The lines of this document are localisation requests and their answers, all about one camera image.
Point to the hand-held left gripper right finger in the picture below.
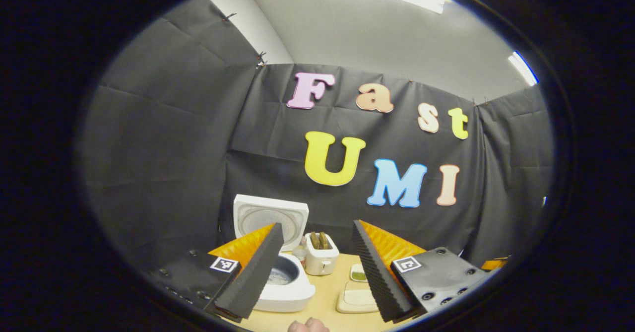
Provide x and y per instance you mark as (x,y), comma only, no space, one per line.
(379,282)

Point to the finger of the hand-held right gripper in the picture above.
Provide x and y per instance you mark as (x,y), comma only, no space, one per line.
(493,264)

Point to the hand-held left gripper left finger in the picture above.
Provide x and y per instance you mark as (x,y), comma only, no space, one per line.
(253,277)

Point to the small white rice portion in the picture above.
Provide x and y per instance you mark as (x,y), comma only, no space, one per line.
(280,278)

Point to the white rice cooker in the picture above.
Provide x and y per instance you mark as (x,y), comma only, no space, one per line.
(292,297)

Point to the white divided grain dish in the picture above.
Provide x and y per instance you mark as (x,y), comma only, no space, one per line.
(358,275)

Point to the clear plastic bottle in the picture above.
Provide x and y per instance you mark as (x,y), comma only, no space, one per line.
(300,252)

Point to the white toaster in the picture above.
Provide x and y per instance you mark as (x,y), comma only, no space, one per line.
(320,262)

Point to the brown toast slice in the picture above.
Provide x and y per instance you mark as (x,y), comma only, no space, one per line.
(315,240)
(324,239)

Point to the black backdrop cloth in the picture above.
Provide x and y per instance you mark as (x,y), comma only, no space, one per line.
(173,148)

